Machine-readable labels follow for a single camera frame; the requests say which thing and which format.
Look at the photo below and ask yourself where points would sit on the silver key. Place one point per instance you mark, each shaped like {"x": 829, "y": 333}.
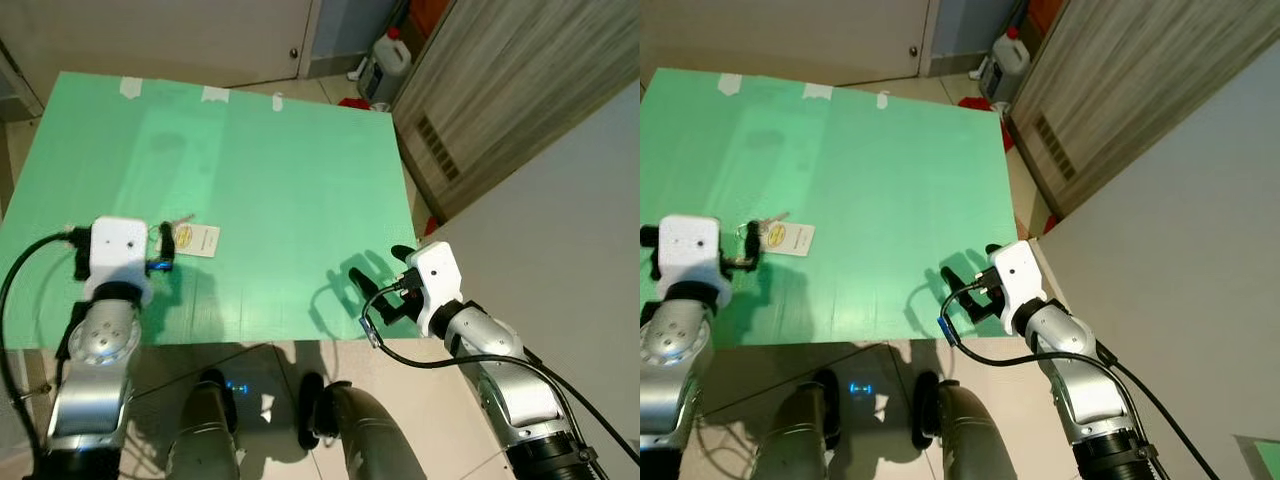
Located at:
{"x": 183, "y": 219}
{"x": 775, "y": 218}

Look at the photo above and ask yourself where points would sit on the white key tag yellow logo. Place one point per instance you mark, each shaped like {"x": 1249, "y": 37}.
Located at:
{"x": 790, "y": 238}
{"x": 200, "y": 242}

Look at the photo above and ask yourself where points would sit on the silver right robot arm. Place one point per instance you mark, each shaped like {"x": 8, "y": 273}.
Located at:
{"x": 500, "y": 370}
{"x": 1080, "y": 370}

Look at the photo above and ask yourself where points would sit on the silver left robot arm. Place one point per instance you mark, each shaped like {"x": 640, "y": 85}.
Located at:
{"x": 675, "y": 345}
{"x": 100, "y": 345}

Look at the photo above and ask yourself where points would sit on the green table cover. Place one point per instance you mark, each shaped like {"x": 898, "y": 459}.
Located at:
{"x": 880, "y": 190}
{"x": 280, "y": 190}

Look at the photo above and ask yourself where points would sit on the grey robot right leg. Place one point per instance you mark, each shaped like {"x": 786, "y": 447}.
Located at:
{"x": 975, "y": 435}
{"x": 370, "y": 435}

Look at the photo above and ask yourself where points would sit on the grey robot leg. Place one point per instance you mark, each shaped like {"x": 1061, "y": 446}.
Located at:
{"x": 975, "y": 435}
{"x": 200, "y": 430}
{"x": 370, "y": 435}
{"x": 800, "y": 435}

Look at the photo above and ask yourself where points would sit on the red cloth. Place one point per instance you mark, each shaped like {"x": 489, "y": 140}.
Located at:
{"x": 972, "y": 101}
{"x": 352, "y": 102}

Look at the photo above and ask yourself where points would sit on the grey robot left leg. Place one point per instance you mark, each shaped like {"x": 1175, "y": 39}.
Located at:
{"x": 800, "y": 435}
{"x": 200, "y": 430}

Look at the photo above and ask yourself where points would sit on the white plastic jug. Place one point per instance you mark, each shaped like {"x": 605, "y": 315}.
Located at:
{"x": 390, "y": 62}
{"x": 1010, "y": 60}

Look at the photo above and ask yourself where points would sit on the grey wooden cabinet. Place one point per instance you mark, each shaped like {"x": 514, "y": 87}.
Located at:
{"x": 520, "y": 90}
{"x": 1140, "y": 90}

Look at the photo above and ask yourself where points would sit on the white cabinet door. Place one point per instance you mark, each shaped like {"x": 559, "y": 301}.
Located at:
{"x": 150, "y": 35}
{"x": 780, "y": 35}

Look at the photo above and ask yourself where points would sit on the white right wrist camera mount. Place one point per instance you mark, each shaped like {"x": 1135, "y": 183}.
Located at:
{"x": 1018, "y": 275}
{"x": 437, "y": 280}

